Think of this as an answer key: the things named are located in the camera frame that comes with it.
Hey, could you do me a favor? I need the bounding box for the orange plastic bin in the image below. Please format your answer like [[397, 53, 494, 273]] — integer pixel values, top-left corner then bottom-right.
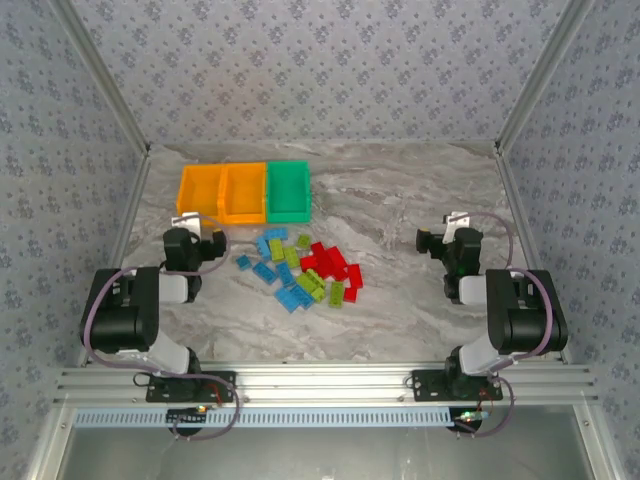
[[218, 162, 269, 226], [175, 164, 226, 215]]

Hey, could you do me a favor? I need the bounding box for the green plastic bin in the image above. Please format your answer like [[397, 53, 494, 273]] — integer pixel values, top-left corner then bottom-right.
[[264, 159, 312, 225]]

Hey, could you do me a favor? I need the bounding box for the small circuit board with LED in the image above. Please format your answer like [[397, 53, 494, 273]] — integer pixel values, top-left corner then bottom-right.
[[166, 405, 210, 425], [452, 410, 490, 432]]

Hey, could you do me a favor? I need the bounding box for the grey metal panel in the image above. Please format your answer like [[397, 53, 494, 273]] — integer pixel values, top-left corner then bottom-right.
[[59, 427, 591, 480]]

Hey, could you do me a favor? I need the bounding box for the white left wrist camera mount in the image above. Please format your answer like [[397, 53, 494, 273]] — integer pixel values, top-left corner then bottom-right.
[[171, 211, 202, 242]]

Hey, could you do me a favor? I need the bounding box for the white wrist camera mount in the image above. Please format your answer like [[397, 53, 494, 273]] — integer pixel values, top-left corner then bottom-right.
[[442, 210, 472, 244], [171, 211, 202, 242]]

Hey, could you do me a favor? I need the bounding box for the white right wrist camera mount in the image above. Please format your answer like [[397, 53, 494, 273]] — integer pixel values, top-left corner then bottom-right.
[[442, 210, 472, 244]]

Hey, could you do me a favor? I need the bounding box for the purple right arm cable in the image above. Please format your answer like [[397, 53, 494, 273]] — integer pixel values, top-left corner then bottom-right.
[[449, 210, 559, 440]]

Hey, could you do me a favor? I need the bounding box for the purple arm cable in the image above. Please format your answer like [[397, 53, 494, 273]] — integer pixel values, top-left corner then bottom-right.
[[449, 210, 559, 440], [79, 212, 242, 442]]

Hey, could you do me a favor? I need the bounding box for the aluminium table side rail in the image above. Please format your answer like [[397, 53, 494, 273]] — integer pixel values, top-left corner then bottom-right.
[[494, 147, 574, 364], [74, 147, 154, 369]]

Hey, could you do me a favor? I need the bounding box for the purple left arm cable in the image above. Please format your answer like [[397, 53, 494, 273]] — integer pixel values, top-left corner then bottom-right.
[[79, 212, 242, 442]]

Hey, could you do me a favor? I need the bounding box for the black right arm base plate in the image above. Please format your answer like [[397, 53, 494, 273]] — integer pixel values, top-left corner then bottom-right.
[[410, 369, 504, 404]]

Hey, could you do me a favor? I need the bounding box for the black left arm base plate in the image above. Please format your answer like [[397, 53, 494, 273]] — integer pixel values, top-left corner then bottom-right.
[[145, 370, 238, 404]]

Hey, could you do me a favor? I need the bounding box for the aluminium mounting rail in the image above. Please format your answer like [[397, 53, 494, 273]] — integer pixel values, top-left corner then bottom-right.
[[52, 363, 600, 405]]

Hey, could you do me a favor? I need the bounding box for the aluminium frame post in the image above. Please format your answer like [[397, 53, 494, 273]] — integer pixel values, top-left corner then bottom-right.
[[49, 0, 152, 154], [493, 0, 597, 154]]

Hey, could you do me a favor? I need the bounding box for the light blue slotted cable duct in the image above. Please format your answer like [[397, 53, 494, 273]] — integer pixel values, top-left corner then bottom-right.
[[73, 407, 452, 430]]

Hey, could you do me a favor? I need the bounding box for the aluminium frame leg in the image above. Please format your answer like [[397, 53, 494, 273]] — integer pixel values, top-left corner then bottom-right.
[[24, 404, 76, 480], [572, 403, 629, 480]]

